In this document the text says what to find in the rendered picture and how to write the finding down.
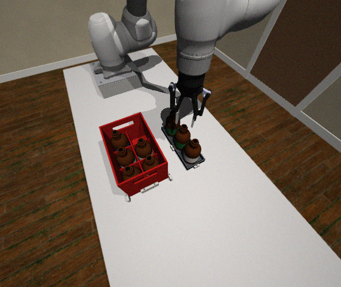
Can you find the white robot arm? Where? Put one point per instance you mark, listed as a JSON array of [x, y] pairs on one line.
[[199, 24]]

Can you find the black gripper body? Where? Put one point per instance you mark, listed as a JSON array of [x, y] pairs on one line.
[[190, 83]]

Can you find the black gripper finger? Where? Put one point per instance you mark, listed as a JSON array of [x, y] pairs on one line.
[[206, 95], [172, 88]]

